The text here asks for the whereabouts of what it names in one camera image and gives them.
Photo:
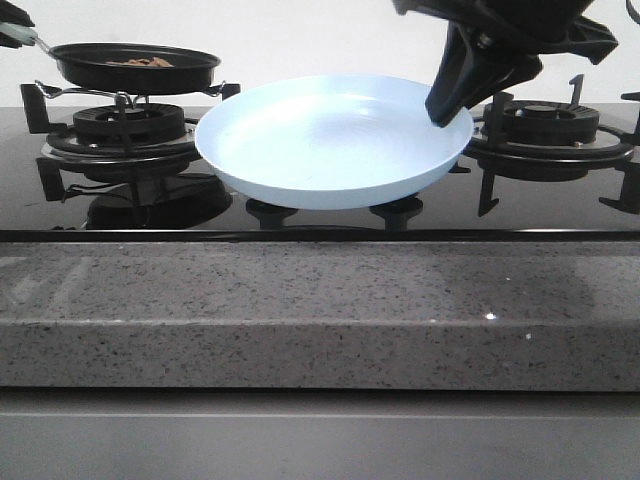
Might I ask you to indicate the black pan-side gripper finger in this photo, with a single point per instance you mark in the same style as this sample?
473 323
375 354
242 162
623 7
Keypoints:
16 27

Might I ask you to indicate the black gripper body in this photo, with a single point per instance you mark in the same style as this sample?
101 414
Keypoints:
534 27

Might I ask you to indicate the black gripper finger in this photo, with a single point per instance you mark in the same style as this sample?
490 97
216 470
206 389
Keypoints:
447 94
489 78

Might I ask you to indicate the black frying pan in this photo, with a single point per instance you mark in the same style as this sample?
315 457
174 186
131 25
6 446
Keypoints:
85 65

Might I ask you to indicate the brown meat pieces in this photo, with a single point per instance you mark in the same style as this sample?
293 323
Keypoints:
155 62

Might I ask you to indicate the light blue plate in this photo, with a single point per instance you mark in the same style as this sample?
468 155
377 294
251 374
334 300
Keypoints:
330 142

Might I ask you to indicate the right black gas burner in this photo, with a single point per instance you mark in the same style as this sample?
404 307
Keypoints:
547 123

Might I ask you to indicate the black gas burner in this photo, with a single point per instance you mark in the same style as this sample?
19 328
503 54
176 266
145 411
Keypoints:
547 123
145 124

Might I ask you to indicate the left black gas burner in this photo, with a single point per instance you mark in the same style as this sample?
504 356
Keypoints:
145 124

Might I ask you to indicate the black glass gas hob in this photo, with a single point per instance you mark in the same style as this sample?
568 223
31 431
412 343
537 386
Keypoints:
477 201

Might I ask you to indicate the grey cabinet front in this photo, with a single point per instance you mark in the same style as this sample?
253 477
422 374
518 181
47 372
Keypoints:
270 434

